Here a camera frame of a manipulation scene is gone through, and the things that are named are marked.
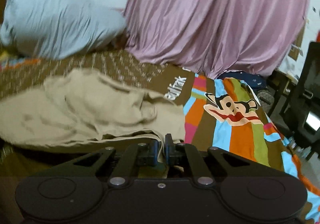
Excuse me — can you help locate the pink satin curtain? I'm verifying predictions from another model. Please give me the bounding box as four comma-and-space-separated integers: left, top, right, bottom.
124, 0, 309, 79

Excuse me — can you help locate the dark navy clothing pile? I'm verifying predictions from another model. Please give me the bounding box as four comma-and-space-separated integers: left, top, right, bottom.
218, 71, 267, 90

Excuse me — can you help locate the wooden side table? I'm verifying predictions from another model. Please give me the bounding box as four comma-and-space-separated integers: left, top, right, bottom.
266, 69, 298, 117

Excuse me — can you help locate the beige Champion hooded jacket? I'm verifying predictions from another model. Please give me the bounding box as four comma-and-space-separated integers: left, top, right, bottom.
1, 69, 185, 152

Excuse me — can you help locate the grey rolled duvet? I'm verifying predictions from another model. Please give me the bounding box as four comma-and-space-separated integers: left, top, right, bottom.
1, 0, 126, 60

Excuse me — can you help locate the black mesh office chair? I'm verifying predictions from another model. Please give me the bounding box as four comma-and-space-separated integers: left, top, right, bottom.
282, 42, 319, 148

